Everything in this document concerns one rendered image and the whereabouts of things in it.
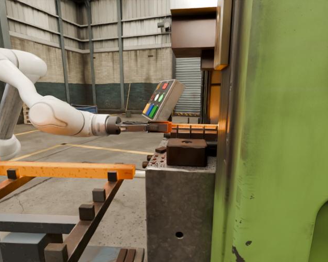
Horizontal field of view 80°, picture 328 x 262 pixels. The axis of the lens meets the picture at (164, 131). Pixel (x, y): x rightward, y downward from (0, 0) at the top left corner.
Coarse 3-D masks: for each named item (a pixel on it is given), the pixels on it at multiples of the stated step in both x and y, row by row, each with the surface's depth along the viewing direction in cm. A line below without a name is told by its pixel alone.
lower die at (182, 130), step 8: (184, 128) 73; (192, 128) 72; (200, 128) 72; (208, 128) 72; (184, 136) 69; (192, 136) 68; (200, 136) 68; (208, 136) 67; (216, 136) 67; (208, 152) 69; (216, 152) 68
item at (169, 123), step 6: (168, 126) 74; (174, 126) 74; (180, 126) 74; (186, 126) 74; (192, 126) 74; (198, 126) 73; (210, 126) 73; (150, 132) 76; (156, 132) 76; (162, 132) 76; (168, 132) 74
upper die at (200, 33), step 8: (176, 16) 61; (184, 16) 61; (192, 16) 61; (200, 16) 60; (208, 16) 60; (176, 24) 62; (184, 24) 61; (192, 24) 61; (200, 24) 61; (208, 24) 60; (176, 32) 62; (184, 32) 62; (192, 32) 61; (200, 32) 61; (208, 32) 61; (176, 40) 63; (184, 40) 62; (192, 40) 62; (200, 40) 62; (208, 40) 61; (176, 48) 64; (184, 48) 64; (192, 48) 64; (200, 48) 64; (208, 48) 64; (176, 56) 78; (184, 56) 78; (192, 56) 78; (200, 56) 78
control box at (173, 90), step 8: (168, 80) 126; (176, 80) 114; (160, 88) 132; (168, 88) 117; (176, 88) 115; (184, 88) 116; (152, 96) 142; (160, 96) 123; (168, 96) 114; (176, 96) 116; (152, 104) 132; (160, 104) 115; (168, 104) 115; (160, 112) 115; (168, 112) 116; (152, 120) 116; (160, 120) 116
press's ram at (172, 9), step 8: (176, 0) 56; (184, 0) 55; (192, 0) 55; (200, 0) 55; (208, 0) 55; (216, 0) 54; (176, 8) 56; (184, 8) 56; (192, 8) 56; (200, 8) 56; (208, 8) 56; (216, 8) 56
